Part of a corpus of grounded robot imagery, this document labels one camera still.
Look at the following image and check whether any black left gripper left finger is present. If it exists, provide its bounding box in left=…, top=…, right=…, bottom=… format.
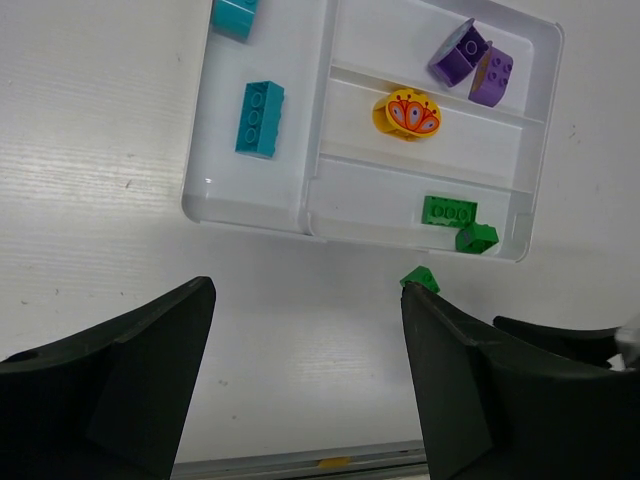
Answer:
left=1, top=276, right=216, bottom=479

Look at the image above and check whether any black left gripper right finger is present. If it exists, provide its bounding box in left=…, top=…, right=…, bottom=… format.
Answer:
left=401, top=282, right=639, bottom=479

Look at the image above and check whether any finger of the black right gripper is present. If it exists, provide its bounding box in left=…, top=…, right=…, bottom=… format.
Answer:
left=493, top=316, right=619, bottom=369

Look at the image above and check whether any small green lego brick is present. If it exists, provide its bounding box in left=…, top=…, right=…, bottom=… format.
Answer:
left=455, top=223, right=499, bottom=254

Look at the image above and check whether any green long lego brick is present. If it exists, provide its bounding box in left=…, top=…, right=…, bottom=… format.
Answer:
left=421, top=195, right=478, bottom=229

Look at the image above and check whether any purple curved lego brick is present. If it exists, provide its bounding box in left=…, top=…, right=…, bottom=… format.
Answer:
left=468, top=42, right=514, bottom=107

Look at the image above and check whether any yellow butterfly lego brick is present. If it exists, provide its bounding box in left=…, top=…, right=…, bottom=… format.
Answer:
left=372, top=88, right=442, bottom=142

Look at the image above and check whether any purple flower lego brick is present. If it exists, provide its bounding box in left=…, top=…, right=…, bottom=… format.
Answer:
left=428, top=18, right=492, bottom=88

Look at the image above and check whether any teal long lego brick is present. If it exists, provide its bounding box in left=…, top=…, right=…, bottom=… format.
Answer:
left=235, top=81, right=285, bottom=159

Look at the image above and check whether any teal curved lego brick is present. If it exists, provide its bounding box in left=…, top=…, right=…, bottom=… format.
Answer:
left=210, top=0, right=260, bottom=42

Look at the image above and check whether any green square lego brick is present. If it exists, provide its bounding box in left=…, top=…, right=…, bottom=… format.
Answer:
left=399, top=265, right=441, bottom=294

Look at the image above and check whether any white compartment tray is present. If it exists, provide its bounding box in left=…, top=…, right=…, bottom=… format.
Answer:
left=182, top=1, right=564, bottom=261

